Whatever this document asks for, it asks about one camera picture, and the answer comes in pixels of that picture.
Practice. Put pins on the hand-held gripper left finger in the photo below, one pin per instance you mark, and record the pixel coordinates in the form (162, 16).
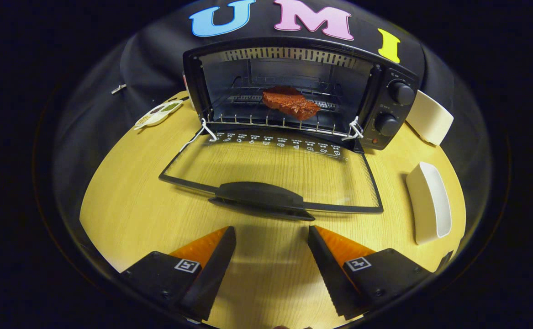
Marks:
(211, 274)

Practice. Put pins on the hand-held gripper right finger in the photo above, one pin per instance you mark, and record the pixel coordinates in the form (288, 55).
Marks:
(332, 274)

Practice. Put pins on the black toaster oven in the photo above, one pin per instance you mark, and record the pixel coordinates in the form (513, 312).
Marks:
(257, 194)

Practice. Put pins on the brown meat slice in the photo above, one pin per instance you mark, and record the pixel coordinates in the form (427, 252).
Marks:
(291, 104)

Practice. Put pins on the white toaster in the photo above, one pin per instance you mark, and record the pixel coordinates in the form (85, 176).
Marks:
(430, 119)

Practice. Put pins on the white rectangular tray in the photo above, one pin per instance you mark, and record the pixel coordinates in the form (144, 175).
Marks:
(426, 201)

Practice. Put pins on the white divided spice dish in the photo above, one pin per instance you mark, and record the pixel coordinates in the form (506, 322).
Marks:
(156, 114)

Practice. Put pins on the silver metal clip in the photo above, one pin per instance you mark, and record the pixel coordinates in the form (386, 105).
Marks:
(118, 87)

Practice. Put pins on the black backdrop cloth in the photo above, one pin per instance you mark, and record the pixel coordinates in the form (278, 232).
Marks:
(147, 59)

